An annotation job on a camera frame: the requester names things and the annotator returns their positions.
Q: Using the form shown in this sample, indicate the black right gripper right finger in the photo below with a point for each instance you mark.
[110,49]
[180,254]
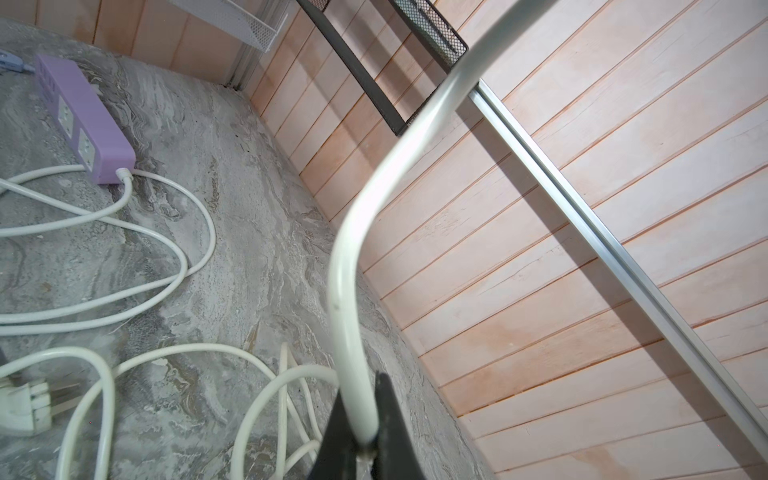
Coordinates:
[395,456]

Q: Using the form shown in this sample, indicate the white wire mesh shelf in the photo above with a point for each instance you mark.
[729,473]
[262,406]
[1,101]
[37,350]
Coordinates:
[239,22]

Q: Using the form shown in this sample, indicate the purple power strip with cord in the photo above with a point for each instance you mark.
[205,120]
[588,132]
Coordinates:
[104,153]

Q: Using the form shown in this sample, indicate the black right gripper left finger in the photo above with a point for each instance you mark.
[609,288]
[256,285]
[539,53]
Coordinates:
[337,457]

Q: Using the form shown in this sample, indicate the blue white pen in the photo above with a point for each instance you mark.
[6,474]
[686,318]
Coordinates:
[11,62]

